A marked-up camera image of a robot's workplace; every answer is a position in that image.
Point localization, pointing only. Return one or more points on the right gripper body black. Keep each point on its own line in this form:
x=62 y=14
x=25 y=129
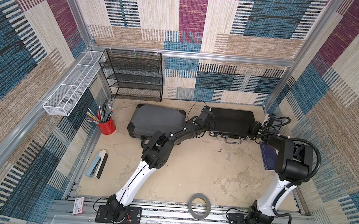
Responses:
x=256 y=127

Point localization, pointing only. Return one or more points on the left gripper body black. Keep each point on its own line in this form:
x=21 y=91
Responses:
x=211 y=128

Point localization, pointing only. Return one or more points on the black aluminium poker case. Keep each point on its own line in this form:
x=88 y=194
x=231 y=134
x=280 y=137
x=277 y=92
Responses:
x=233 y=125

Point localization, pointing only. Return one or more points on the grey plastic poker case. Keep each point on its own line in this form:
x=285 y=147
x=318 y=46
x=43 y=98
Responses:
x=147 y=119

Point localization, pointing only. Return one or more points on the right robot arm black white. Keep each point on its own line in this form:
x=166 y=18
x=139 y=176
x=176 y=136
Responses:
x=298 y=160

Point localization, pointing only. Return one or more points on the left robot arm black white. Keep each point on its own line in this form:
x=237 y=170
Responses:
x=154 y=156

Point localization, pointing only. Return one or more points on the purple book yellow label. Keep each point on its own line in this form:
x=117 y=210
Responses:
x=269 y=156

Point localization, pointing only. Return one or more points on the grey tape roll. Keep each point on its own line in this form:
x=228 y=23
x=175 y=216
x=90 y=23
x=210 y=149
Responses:
x=200 y=201

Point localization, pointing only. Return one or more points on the red pencil cup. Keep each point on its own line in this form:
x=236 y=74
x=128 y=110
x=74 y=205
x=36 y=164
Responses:
x=107 y=128

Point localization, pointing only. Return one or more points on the bundle of coloured pencils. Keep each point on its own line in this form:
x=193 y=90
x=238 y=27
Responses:
x=103 y=114

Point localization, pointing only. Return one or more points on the light blue stapler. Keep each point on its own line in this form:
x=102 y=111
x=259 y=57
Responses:
x=97 y=166

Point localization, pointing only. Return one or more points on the red white label card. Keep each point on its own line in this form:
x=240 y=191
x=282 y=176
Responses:
x=78 y=206

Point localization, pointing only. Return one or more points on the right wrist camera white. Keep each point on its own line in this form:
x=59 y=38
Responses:
x=267 y=119

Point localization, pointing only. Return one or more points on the black wire mesh shelf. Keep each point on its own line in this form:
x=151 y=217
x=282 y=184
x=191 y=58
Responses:
x=133 y=75

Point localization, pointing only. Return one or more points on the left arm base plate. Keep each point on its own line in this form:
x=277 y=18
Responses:
x=119 y=215

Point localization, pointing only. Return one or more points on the white wire mesh basket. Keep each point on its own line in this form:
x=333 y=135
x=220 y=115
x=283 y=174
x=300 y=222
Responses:
x=69 y=92

